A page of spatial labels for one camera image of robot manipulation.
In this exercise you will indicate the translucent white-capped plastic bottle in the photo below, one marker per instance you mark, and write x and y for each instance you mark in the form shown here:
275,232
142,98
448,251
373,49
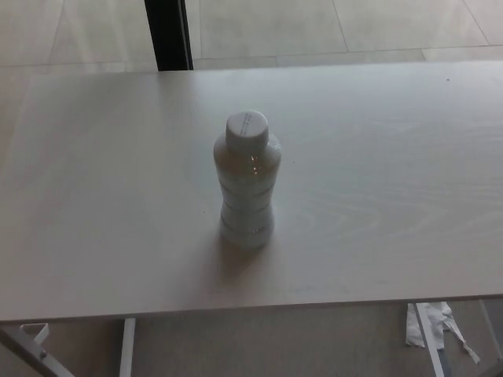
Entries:
247,188

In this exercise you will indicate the white straight table leg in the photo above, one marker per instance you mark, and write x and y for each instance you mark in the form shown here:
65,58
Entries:
127,349

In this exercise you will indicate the white crumpled paper scrap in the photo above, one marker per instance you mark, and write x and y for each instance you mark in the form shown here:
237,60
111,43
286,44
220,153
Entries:
414,326

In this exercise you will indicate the white slanted table leg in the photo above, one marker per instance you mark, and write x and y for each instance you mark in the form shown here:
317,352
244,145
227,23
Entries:
431,343

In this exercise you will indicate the grey diagonal table brace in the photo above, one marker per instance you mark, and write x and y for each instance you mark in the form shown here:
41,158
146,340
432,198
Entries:
27,355

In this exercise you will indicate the black window frame post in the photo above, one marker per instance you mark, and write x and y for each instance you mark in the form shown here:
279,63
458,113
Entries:
167,35

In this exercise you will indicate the white metal table bracket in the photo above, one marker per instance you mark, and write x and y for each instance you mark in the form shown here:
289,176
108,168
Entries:
39,334

